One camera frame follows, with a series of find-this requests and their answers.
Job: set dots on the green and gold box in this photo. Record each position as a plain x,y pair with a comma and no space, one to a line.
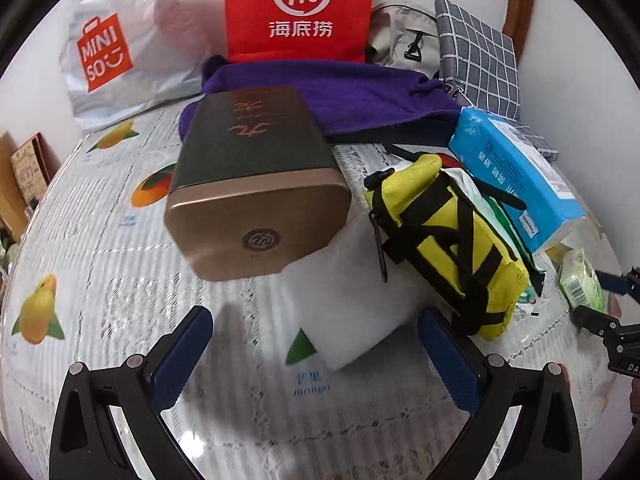
256,186

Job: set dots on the yellow black mesh pouch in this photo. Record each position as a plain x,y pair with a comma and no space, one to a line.
432,224

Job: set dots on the purple cloth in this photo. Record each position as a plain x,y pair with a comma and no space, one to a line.
340,95

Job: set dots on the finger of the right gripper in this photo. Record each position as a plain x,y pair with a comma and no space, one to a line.
597,323
627,284

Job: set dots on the white dust bag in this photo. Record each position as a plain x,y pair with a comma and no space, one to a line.
343,305

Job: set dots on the mint green cloth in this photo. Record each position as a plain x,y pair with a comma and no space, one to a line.
494,209

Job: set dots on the white Miniso plastic bag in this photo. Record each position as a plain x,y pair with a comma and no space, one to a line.
122,57

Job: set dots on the beige backpack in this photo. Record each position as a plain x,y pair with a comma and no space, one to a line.
404,36

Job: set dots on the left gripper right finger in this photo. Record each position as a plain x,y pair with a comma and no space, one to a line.
545,441

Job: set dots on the red Haidilao bag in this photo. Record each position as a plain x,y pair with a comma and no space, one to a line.
273,30

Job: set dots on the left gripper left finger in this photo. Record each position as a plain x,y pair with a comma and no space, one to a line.
85,443

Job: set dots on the grey checked cushion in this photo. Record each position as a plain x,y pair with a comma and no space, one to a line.
478,67

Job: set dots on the blue tissue pack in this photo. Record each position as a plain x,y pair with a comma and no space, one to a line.
490,150

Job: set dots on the green wet wipe packet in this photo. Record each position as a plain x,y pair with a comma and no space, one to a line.
579,282

